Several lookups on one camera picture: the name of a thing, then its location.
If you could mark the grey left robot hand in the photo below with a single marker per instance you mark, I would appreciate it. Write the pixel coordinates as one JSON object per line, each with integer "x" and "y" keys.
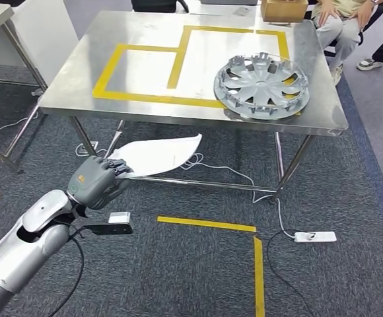
{"x": 94, "y": 183}

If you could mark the white curved plastic part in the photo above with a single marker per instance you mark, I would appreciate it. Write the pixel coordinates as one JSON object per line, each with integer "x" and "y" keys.
{"x": 158, "y": 155}

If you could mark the yellow workbench tape outline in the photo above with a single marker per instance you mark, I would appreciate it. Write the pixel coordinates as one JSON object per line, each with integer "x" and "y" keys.
{"x": 177, "y": 65}

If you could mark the steel workbench table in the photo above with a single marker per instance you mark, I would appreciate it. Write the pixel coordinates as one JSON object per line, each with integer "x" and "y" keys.
{"x": 145, "y": 26}

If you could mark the open yellow floor tape outline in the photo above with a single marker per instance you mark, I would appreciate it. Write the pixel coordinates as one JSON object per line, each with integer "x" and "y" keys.
{"x": 259, "y": 280}

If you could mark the grey wheel cover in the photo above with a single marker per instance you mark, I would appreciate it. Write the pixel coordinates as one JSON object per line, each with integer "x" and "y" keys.
{"x": 260, "y": 85}

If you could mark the cardboard box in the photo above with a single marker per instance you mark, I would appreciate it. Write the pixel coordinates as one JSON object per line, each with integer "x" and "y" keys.
{"x": 284, "y": 11}

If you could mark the long white power strip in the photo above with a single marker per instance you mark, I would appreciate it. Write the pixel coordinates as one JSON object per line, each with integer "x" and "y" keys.
{"x": 323, "y": 236}

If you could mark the black chair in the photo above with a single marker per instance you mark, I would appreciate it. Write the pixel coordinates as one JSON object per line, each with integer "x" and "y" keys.
{"x": 360, "y": 39}

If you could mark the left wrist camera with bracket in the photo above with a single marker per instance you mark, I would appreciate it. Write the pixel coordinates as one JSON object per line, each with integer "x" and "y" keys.
{"x": 119, "y": 217}

